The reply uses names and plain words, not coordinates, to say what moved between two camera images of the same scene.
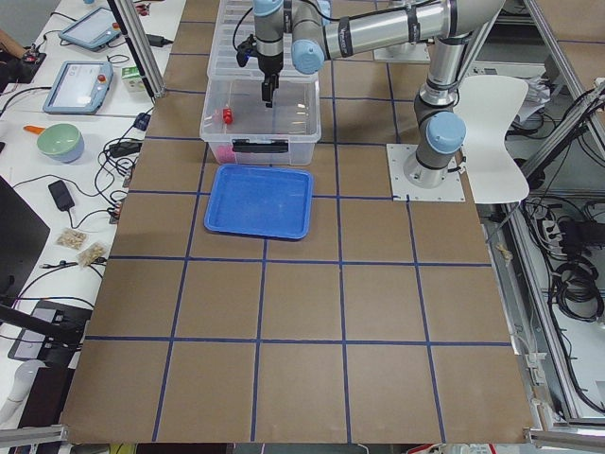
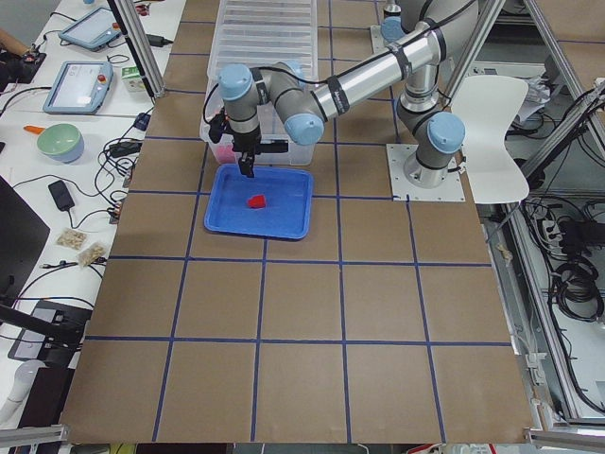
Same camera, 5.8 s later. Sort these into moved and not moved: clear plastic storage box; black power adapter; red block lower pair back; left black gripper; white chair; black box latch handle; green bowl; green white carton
Moved: clear plastic storage box; left black gripper
Not moved: green white carton; green bowl; black box latch handle; red block lower pair back; black power adapter; white chair
